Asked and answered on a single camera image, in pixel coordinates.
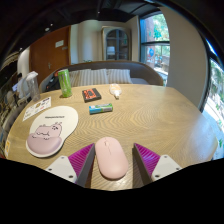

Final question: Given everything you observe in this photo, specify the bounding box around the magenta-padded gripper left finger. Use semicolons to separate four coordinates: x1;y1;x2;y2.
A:
45;143;96;188

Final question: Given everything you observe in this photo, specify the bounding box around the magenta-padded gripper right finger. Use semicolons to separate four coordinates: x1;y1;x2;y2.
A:
132;143;183;186

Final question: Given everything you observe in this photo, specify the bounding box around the pink computer mouse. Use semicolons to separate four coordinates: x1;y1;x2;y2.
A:
94;136;129;181

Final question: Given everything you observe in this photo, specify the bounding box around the white hippo print mouse pad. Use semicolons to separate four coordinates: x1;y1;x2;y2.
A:
25;105;79;158

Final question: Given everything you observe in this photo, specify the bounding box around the white sticker sheet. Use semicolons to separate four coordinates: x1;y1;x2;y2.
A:
22;96;53;122

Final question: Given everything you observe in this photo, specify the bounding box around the green and blue gum packet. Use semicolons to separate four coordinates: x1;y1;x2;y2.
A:
88;102;114;115

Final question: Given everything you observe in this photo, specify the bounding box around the black and orange box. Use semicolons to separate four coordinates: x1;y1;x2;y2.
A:
81;87;102;103

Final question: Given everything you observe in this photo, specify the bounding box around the green drink can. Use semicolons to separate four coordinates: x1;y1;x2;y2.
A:
57;68;73;98

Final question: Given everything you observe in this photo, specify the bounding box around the black backpack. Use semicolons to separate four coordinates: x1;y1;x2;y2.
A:
44;73;62;92

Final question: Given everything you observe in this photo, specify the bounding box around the dark framed window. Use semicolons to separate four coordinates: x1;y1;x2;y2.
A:
203;56;224;161
139;13;171;86

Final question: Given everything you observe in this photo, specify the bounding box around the striped cushion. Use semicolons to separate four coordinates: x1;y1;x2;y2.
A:
68;69;83;88
106;68;133;84
78;68;109;87

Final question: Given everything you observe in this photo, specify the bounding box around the white and orange tube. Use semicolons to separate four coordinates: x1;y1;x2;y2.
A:
109;83;123;100

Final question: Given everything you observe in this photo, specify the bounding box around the person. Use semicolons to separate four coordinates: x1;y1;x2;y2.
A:
11;73;27;100

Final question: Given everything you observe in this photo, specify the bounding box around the grey curved sofa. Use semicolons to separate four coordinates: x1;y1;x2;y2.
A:
39;60;165;93

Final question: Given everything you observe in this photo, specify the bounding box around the brown wooden door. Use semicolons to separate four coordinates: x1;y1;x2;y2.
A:
29;26;72;84

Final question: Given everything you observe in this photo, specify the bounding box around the arched glass door cabinet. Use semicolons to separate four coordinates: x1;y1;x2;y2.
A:
101;27;132;62

